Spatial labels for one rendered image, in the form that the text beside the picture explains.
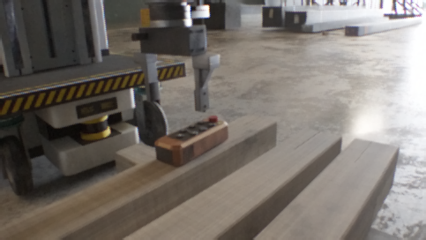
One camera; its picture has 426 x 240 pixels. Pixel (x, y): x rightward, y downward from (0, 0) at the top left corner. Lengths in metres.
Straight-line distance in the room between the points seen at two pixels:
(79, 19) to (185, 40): 0.76
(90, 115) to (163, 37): 0.46
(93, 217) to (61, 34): 0.88
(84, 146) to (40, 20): 0.50
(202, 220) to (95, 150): 0.60
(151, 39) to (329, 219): 0.44
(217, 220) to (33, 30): 0.99
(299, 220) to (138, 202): 0.27
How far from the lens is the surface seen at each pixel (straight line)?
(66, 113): 0.97
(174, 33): 0.59
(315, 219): 0.51
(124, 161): 0.97
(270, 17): 7.23
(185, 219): 0.50
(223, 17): 8.29
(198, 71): 0.58
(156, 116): 1.16
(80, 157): 1.02
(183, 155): 0.64
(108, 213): 0.55
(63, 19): 1.31
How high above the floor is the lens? 0.49
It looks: 19 degrees down
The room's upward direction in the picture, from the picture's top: 2 degrees counter-clockwise
